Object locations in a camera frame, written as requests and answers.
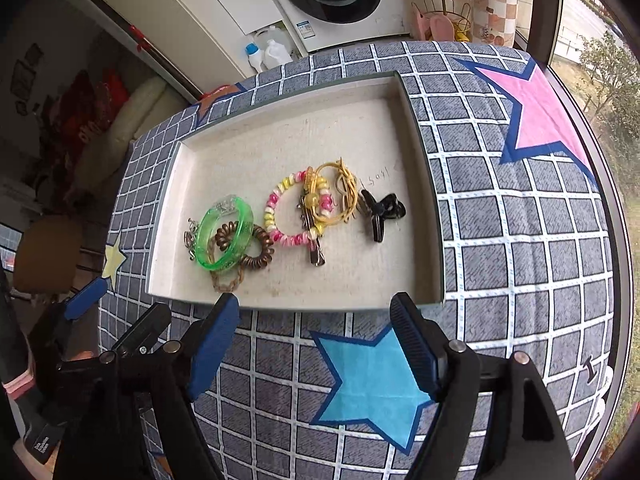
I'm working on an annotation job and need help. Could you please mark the cream sofa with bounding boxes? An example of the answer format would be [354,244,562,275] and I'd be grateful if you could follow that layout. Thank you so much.
[75,77,168,191]

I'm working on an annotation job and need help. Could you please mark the silver star hair clip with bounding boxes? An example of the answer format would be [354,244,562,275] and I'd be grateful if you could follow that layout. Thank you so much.
[295,187,327,267]

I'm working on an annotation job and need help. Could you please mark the pink slippers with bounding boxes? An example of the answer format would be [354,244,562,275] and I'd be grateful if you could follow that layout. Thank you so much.
[412,2,455,41]

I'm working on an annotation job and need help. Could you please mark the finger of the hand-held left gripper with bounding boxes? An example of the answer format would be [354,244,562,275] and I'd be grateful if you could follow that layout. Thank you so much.
[62,276,110,322]
[112,302,172,358]

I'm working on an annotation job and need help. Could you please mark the white washing machine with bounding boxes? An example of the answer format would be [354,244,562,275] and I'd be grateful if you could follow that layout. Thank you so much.
[250,0,411,53]

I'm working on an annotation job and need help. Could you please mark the pink printed cloth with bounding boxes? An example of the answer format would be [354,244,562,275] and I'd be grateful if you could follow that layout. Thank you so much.
[2,372,32,398]

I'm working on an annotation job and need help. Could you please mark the grey checked star blanket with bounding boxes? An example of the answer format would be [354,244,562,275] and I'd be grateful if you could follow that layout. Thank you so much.
[97,40,616,480]

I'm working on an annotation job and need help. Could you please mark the black hair claw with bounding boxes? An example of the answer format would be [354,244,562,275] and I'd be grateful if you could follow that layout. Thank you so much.
[359,189,407,243]

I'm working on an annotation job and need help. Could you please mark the brown spiral hair tie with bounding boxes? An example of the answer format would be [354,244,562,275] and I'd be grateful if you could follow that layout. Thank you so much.
[215,220,276,271]

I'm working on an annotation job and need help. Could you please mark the red cushions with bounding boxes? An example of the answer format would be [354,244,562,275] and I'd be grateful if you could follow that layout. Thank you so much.
[50,70,131,161]

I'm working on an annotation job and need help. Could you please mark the wooden chair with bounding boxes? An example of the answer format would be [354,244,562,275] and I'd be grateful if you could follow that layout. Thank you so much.
[12,215,86,301]

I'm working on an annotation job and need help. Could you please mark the translucent plastic jug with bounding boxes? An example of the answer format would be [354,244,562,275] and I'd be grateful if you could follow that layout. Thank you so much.
[262,37,294,68]

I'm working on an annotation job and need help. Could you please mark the white cabinet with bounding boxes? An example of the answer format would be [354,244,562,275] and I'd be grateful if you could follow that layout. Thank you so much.
[65,0,296,101]

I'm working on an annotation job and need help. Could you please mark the green translucent bangle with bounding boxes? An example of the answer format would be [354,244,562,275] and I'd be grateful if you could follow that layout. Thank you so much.
[195,194,255,272]

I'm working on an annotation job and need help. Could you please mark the dark window frame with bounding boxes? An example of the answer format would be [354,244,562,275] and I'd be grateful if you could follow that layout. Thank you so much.
[525,0,636,311]

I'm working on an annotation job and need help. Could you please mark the yellow cord bracelet with bead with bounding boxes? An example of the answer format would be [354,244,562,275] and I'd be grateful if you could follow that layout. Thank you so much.
[305,157,361,226]

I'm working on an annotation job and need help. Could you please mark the beige braided bracelet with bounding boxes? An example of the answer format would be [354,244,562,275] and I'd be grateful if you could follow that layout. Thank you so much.
[207,240,246,293]

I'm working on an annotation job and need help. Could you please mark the pink yellow beaded bracelet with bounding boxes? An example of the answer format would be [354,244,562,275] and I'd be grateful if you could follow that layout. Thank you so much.
[264,170,336,250]

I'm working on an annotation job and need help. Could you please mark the white bottle with blue cap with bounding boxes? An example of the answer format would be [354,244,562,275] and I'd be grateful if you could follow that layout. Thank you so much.
[245,42,266,73]

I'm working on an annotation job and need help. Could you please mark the beige hair clip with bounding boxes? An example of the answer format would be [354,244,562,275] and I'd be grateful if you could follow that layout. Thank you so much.
[330,157,358,216]

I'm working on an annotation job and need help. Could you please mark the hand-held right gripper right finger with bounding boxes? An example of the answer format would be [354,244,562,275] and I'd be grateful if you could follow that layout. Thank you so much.
[390,292,576,480]

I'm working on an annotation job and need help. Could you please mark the gold wire rack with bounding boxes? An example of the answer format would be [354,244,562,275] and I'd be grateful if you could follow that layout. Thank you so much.
[412,0,473,43]

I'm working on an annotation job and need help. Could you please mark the green shallow tray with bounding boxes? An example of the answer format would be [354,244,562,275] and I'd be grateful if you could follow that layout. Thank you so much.
[145,71,446,312]

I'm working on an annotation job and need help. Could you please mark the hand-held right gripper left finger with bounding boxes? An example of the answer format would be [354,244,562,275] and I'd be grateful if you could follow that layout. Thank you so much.
[52,292,241,480]

